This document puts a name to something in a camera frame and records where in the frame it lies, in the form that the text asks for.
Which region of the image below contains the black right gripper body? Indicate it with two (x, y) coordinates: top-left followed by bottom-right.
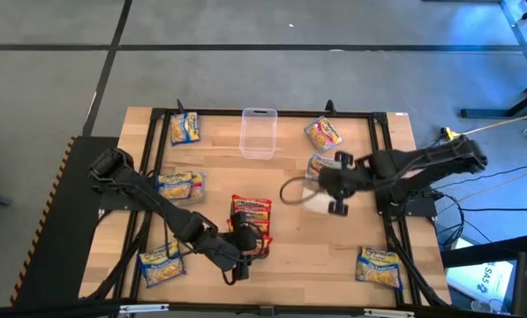
(318, 163), (366, 205)

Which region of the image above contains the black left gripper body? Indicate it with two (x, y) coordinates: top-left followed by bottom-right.
(213, 223), (265, 271)

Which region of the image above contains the white plastic bin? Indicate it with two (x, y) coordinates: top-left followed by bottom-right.
(300, 184), (335, 216)

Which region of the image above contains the smoky dark plastic bin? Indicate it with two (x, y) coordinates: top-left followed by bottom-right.
(227, 210), (275, 261)

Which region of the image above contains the blue ramen noodle pack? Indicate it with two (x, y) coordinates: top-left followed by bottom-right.
(138, 241), (188, 289)
(155, 170), (194, 205)
(169, 110), (201, 147)
(355, 246), (404, 292)

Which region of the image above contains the clear plastic bin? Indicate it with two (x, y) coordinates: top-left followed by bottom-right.
(238, 108), (279, 161)

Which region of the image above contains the black desk leg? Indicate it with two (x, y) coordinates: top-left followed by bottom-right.
(460, 83), (527, 119)

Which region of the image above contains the black furniture bar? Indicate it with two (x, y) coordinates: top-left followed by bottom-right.
(439, 233), (527, 270)

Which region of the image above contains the white printed box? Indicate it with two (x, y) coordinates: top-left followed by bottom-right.
(446, 260), (515, 306)

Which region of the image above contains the black hazard-striped floor mat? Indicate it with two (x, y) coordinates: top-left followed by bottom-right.
(9, 135), (121, 308)

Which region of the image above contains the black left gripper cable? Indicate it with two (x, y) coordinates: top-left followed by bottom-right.
(221, 264), (240, 286)

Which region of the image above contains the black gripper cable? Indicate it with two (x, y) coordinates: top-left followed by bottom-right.
(221, 264), (240, 286)
(279, 176), (324, 207)

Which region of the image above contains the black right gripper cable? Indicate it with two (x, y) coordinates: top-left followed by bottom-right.
(279, 176), (324, 207)

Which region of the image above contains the silver aluminium bracket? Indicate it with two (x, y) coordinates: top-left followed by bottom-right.
(119, 303), (170, 314)
(363, 307), (417, 318)

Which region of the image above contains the yellow extension cable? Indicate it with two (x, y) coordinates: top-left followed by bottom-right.
(440, 108), (527, 140)

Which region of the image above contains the grey desk frame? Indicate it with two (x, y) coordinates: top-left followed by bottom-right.
(499, 0), (527, 85)

